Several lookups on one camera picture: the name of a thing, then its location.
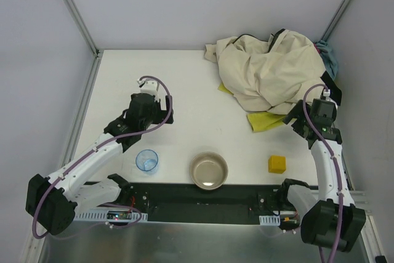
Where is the black cloth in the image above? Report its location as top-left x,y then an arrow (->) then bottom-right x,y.
267,28 -> 343,106

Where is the yellow-green cloth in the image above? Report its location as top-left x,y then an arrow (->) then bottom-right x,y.
218,82 -> 285,133

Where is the beige cloth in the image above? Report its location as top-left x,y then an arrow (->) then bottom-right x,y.
204,30 -> 326,115

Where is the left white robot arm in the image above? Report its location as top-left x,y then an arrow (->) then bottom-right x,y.
25,92 -> 174,239

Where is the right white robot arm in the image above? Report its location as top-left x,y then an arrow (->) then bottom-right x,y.
275,98 -> 366,253

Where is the light blue cloth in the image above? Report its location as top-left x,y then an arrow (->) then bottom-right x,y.
315,40 -> 339,80

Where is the clear blue plastic cup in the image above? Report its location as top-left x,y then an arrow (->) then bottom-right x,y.
135,149 -> 159,174

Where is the yellow cube block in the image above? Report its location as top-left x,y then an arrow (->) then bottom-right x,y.
268,155 -> 286,174

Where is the beige ceramic bowl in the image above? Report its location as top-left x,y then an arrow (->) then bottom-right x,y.
189,152 -> 228,190

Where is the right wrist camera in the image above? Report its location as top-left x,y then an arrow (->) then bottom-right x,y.
321,88 -> 331,99

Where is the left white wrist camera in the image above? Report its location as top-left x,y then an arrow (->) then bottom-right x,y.
137,79 -> 159,102

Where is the left aluminium frame post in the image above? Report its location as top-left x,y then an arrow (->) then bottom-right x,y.
47,0 -> 104,57

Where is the aluminium frame post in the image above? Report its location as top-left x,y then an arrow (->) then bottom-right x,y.
47,0 -> 104,57
321,0 -> 353,42

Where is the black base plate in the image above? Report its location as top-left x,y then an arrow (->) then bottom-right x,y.
82,182 -> 320,224

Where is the left white cable duct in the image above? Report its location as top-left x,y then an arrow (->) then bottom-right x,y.
74,209 -> 148,223

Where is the white cable duct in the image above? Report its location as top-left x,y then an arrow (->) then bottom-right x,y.
74,209 -> 148,223
259,216 -> 281,227

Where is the right white cable duct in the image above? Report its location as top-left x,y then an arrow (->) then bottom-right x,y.
259,216 -> 281,227

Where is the right aluminium frame post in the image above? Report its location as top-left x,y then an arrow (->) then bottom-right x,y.
321,0 -> 353,42

